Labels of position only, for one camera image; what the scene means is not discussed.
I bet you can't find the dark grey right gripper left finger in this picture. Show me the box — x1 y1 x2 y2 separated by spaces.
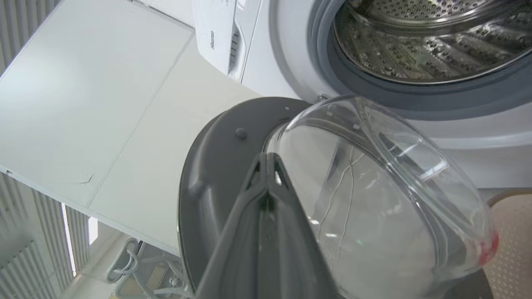
195 153 270 299

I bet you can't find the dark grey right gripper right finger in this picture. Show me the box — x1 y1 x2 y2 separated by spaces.
262 153 338 299

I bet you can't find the grey washing machine door glass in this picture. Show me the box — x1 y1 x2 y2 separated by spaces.
178 95 499 299

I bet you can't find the grey rubber door gasket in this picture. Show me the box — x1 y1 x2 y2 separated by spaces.
308 0 532 122

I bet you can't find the white washing machine body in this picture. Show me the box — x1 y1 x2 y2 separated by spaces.
193 0 532 190

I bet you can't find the white Hisense detergent drawer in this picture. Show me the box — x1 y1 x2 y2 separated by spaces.
193 0 262 82

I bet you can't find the white flat panel board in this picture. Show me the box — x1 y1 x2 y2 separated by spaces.
0 0 263 255

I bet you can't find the stainless steel perforated drum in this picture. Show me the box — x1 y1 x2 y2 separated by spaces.
333 0 532 84

